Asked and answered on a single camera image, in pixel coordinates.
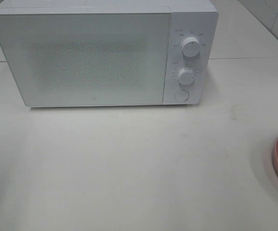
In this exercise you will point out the white microwave door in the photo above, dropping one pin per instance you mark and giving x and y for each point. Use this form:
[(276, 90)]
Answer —
[(87, 59)]

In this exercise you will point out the white microwave oven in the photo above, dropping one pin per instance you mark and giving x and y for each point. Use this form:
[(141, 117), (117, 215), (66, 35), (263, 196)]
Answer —
[(187, 17)]

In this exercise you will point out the white microwave release button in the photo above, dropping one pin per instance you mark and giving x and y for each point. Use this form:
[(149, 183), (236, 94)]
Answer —
[(181, 96)]

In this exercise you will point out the white microwave knob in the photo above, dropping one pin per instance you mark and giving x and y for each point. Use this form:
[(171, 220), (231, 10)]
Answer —
[(190, 46), (186, 76)]

